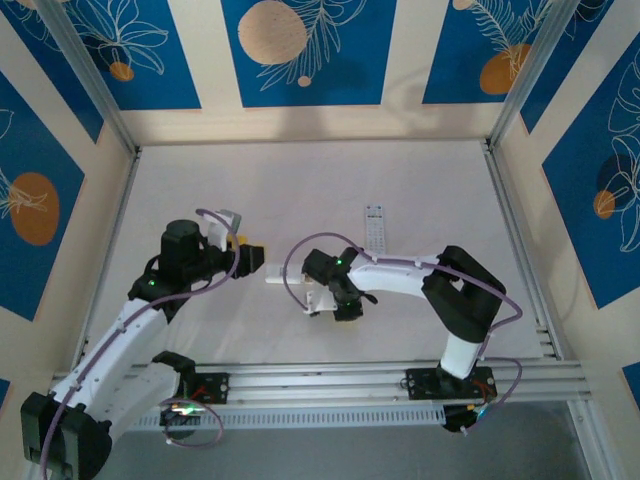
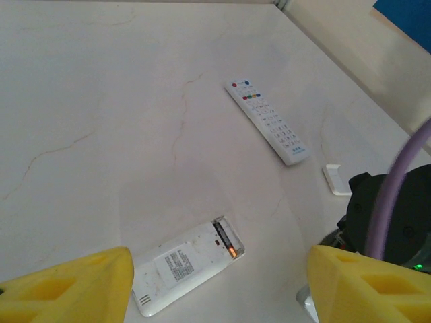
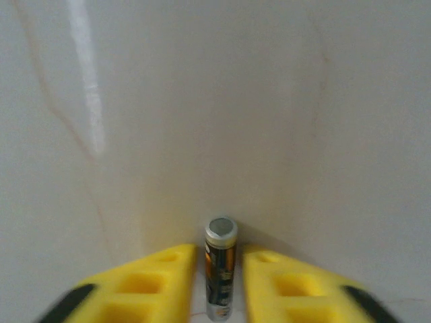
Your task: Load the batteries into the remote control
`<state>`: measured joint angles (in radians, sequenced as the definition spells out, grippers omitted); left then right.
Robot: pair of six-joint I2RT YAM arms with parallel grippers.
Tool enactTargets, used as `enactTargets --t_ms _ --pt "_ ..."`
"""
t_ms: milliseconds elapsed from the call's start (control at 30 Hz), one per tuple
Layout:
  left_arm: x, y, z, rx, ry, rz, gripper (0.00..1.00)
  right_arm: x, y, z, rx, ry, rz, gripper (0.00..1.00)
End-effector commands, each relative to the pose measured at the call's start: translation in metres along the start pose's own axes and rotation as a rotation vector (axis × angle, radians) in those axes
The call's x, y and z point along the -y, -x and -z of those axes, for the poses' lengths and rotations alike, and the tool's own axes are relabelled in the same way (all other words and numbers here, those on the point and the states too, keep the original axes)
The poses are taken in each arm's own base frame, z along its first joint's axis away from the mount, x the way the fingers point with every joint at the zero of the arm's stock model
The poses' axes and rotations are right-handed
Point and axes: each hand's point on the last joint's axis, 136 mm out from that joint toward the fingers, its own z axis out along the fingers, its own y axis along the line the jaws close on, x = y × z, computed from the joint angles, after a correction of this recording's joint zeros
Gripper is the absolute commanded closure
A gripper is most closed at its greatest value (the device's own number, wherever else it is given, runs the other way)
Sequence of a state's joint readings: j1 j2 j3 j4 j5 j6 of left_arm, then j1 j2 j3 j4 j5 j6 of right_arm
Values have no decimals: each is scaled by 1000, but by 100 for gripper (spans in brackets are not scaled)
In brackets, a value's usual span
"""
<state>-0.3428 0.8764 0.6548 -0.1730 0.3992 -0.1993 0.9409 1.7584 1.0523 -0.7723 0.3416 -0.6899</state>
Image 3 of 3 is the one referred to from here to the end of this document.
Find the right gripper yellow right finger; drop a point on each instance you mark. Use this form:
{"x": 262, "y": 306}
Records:
{"x": 296, "y": 296}

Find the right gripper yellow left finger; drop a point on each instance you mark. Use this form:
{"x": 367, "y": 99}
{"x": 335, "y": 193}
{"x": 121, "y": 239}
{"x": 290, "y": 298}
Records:
{"x": 134, "y": 292}

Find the small AAA battery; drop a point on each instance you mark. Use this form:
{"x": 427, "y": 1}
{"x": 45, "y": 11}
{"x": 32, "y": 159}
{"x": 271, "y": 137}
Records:
{"x": 220, "y": 269}

